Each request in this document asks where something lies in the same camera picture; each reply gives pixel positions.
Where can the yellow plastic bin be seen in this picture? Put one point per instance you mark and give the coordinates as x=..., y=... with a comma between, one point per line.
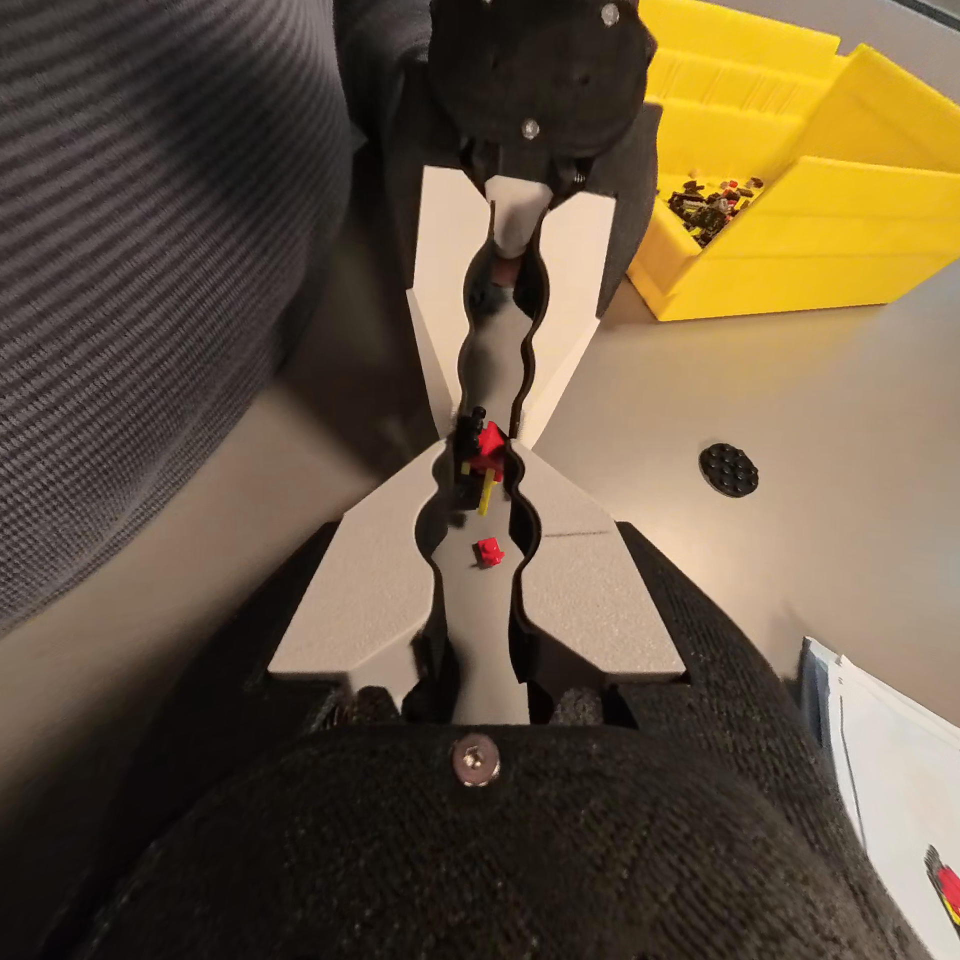
x=825, y=247

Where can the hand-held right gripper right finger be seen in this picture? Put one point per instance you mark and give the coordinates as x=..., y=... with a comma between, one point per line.
x=600, y=600

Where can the red yellow lego model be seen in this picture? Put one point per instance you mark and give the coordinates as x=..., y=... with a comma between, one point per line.
x=489, y=442

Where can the pile of loose lego pieces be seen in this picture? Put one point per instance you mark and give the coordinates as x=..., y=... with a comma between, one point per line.
x=709, y=206

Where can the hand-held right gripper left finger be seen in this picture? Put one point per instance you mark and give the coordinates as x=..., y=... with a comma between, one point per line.
x=352, y=600

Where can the person's grey sweater torso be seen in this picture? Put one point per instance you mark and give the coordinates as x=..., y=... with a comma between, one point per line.
x=150, y=225

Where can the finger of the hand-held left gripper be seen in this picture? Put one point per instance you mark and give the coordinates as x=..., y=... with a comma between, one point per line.
x=577, y=262
x=442, y=262

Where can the open instruction booklet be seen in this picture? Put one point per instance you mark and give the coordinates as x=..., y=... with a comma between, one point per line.
x=900, y=787

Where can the small red lego piece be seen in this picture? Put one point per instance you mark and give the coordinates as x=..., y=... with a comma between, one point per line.
x=489, y=553

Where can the round black lego plate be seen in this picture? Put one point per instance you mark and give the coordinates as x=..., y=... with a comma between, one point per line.
x=729, y=470

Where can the person's left forearm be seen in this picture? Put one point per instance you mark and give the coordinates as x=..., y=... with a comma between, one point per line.
x=375, y=45

